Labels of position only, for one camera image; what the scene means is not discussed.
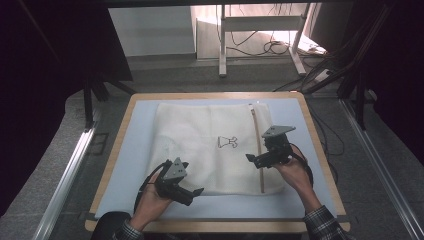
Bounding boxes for white mesh laundry bag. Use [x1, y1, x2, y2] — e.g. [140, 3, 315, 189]
[146, 101, 286, 197]

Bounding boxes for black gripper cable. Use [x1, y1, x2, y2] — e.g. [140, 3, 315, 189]
[133, 159, 173, 214]
[289, 142, 315, 188]

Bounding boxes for person's right hand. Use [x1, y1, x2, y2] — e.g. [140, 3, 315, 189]
[272, 145, 315, 203]

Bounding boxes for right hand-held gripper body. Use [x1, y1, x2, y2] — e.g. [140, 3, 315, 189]
[253, 124, 297, 170]

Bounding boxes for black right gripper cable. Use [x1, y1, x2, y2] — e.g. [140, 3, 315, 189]
[289, 142, 315, 188]

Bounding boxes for person's left hand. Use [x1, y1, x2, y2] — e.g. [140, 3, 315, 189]
[131, 173, 175, 229]

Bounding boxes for tangled floor cables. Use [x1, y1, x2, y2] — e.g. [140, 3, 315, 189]
[225, 29, 292, 58]

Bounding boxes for aluminium rail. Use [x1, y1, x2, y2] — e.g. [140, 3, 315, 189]
[32, 100, 107, 240]
[338, 98, 424, 240]

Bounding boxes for white desk frame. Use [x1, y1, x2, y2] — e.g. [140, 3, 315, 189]
[217, 3, 313, 78]

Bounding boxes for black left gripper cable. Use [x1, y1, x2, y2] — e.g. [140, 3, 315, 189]
[133, 159, 173, 214]

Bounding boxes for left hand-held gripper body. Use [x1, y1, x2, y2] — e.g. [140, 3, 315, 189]
[154, 157, 197, 207]

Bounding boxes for black metal stand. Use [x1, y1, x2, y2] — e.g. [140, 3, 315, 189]
[82, 71, 136, 130]
[335, 64, 368, 132]

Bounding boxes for white power strip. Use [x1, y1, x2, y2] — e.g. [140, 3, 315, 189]
[312, 68, 332, 84]

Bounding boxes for thin black floor cable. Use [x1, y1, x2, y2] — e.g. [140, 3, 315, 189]
[309, 106, 346, 158]

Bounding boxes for white panel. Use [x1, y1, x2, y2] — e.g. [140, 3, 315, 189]
[108, 6, 197, 58]

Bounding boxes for dark floor outlet plate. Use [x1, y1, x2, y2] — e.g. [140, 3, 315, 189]
[89, 132, 110, 156]

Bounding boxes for wooden-edged table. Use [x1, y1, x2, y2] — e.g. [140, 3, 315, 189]
[84, 91, 352, 234]

